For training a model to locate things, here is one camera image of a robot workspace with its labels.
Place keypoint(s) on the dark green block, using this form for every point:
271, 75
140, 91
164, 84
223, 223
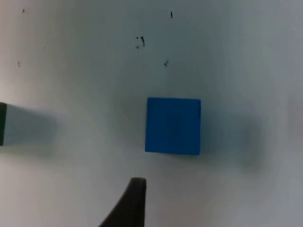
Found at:
2, 124

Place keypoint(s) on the blue cube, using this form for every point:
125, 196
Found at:
172, 126

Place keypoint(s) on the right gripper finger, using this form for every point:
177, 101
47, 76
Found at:
132, 208

